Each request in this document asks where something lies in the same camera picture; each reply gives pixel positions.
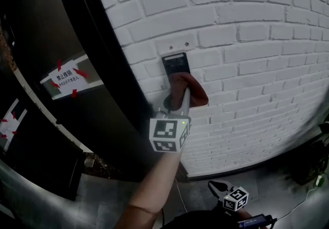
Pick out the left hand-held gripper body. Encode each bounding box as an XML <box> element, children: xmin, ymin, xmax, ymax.
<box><xmin>149</xmin><ymin>106</ymin><xmax>191</xmax><ymax>153</ymax></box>

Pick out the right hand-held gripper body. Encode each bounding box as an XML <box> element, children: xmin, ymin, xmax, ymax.
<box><xmin>218</xmin><ymin>185</ymin><xmax>249</xmax><ymax>212</ymax></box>

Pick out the dark red cloth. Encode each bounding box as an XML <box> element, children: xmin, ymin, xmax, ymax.
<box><xmin>167</xmin><ymin>71</ymin><xmax>209</xmax><ymax>112</ymax></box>

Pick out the black keypad device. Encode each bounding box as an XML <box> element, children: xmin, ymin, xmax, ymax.
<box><xmin>161</xmin><ymin>52</ymin><xmax>191</xmax><ymax>78</ymax></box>

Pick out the person's left forearm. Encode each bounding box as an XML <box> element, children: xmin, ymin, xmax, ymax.
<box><xmin>113</xmin><ymin>148</ymin><xmax>184</xmax><ymax>229</ymax></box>

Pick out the black device with blue screen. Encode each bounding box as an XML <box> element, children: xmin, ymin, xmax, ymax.
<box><xmin>236</xmin><ymin>213</ymin><xmax>275</xmax><ymax>229</ymax></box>

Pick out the person's dark clothing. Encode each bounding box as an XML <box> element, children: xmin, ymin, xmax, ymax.
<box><xmin>158</xmin><ymin>209</ymin><xmax>240</xmax><ymax>229</ymax></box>

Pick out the large paper notice red tape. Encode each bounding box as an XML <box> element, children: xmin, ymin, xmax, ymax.
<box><xmin>39</xmin><ymin>59</ymin><xmax>90</xmax><ymax>99</ymax></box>

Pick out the small paper notice red tape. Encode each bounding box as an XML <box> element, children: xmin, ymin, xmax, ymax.
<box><xmin>0</xmin><ymin>110</ymin><xmax>19</xmax><ymax>139</ymax></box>

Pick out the glass door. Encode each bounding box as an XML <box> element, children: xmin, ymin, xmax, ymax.
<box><xmin>0</xmin><ymin>0</ymin><xmax>144</xmax><ymax>172</ymax></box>

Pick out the thin white cable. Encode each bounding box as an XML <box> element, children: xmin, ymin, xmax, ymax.
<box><xmin>174</xmin><ymin>178</ymin><xmax>189</xmax><ymax>214</ymax></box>

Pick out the long white cable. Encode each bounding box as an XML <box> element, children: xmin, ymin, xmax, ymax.
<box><xmin>272</xmin><ymin>174</ymin><xmax>325</xmax><ymax>222</ymax></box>

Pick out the black door frame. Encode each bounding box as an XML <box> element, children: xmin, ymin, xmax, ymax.
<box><xmin>51</xmin><ymin>0</ymin><xmax>165</xmax><ymax>180</ymax></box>

